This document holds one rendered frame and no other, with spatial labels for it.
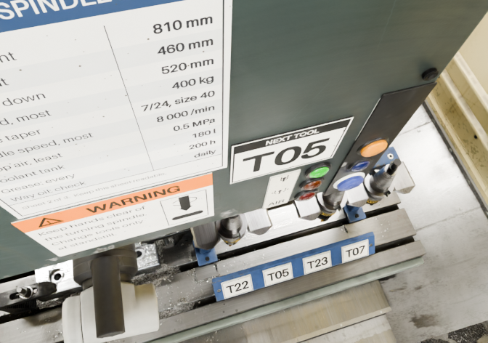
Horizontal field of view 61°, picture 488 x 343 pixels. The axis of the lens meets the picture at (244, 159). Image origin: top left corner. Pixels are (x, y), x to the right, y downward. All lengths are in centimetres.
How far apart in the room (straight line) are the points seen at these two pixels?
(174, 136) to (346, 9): 13
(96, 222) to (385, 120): 26
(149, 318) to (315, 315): 78
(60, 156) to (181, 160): 8
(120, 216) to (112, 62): 20
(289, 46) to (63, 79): 12
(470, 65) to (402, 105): 105
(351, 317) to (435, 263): 31
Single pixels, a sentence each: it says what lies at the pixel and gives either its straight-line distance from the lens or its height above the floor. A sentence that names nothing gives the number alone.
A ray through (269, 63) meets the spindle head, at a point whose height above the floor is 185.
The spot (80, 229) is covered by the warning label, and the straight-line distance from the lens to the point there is 39.
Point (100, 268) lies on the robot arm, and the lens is 58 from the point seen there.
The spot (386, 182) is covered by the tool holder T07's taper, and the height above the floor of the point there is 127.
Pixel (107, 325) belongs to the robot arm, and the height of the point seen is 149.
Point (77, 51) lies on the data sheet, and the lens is 20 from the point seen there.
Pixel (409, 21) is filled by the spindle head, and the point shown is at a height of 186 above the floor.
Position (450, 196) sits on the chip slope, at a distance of 149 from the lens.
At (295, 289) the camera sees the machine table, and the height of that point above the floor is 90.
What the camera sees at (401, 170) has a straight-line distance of 99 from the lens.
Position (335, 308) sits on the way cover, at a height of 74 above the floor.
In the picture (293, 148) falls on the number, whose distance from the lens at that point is 34.
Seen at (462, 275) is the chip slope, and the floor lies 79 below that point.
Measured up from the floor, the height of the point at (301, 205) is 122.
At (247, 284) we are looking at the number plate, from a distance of 112.
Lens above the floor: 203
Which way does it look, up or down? 64 degrees down
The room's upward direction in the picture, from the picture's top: 6 degrees clockwise
